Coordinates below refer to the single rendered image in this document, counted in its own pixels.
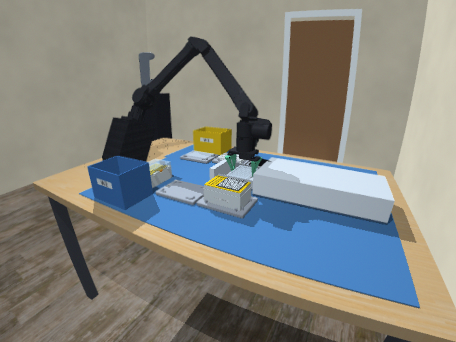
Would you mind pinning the blue bench mat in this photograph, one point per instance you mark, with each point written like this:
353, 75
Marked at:
344, 251

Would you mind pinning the blue open-top box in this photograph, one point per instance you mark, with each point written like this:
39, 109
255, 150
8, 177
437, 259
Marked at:
120, 181

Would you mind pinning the yellow open bin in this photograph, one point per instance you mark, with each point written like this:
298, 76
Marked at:
216, 143

